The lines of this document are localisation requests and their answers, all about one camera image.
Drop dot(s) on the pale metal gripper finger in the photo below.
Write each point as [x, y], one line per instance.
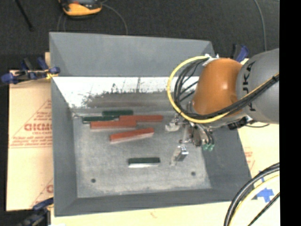
[171, 126]
[181, 152]

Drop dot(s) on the red-brown flat block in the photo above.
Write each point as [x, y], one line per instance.
[131, 135]
[143, 118]
[113, 125]

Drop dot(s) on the dark green flat block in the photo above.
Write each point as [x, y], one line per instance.
[98, 119]
[117, 113]
[144, 160]

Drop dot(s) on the grey metal bin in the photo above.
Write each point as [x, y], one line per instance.
[141, 180]

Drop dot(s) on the black cylinder on white bracket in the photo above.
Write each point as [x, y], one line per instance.
[238, 123]

